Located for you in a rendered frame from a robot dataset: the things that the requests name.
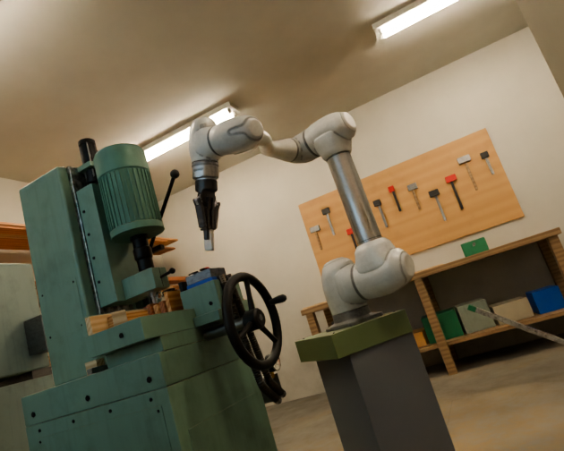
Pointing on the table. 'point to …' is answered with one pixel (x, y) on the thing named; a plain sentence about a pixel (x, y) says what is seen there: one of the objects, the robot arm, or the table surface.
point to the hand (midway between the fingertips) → (209, 240)
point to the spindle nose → (142, 251)
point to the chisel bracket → (145, 284)
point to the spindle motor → (127, 192)
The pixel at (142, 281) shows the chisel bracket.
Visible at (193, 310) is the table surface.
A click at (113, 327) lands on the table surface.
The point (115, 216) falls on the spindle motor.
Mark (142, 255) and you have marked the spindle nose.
